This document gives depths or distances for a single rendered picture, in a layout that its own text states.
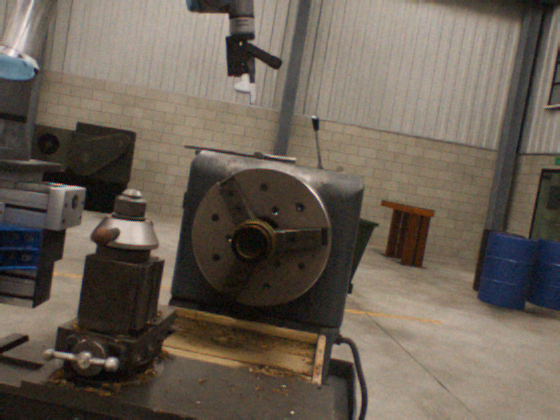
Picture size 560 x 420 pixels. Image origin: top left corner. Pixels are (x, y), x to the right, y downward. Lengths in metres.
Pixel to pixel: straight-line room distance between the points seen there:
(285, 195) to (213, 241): 0.19
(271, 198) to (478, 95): 11.62
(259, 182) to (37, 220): 0.49
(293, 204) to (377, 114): 10.61
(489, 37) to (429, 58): 1.41
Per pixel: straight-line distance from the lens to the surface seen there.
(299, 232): 1.17
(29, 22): 1.52
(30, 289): 1.33
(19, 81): 1.36
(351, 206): 1.37
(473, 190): 12.60
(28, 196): 1.30
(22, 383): 0.67
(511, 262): 7.46
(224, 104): 11.20
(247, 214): 1.15
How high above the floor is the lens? 1.23
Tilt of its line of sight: 4 degrees down
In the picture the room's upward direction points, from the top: 9 degrees clockwise
